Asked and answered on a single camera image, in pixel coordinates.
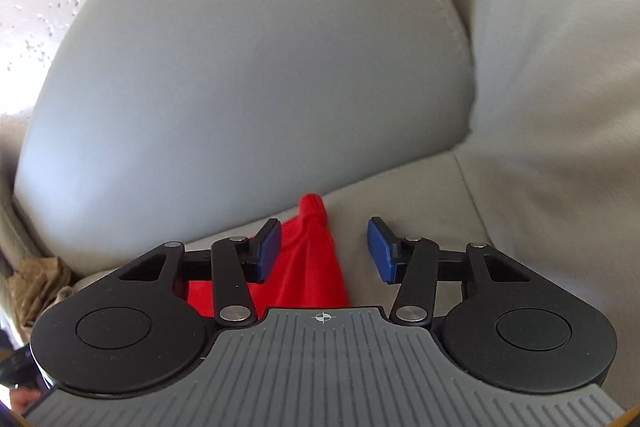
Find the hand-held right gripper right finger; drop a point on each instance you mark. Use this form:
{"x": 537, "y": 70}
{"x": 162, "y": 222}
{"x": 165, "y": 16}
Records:
{"x": 381, "y": 249}

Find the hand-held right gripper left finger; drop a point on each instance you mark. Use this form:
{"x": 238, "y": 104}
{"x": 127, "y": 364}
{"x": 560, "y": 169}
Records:
{"x": 267, "y": 249}

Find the red shirt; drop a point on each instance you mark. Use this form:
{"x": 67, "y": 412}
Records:
{"x": 310, "y": 257}

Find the tan garment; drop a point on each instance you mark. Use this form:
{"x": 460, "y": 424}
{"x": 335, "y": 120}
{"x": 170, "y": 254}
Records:
{"x": 40, "y": 287}

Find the grey sofa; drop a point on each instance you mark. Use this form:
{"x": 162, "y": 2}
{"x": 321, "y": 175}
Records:
{"x": 225, "y": 57}

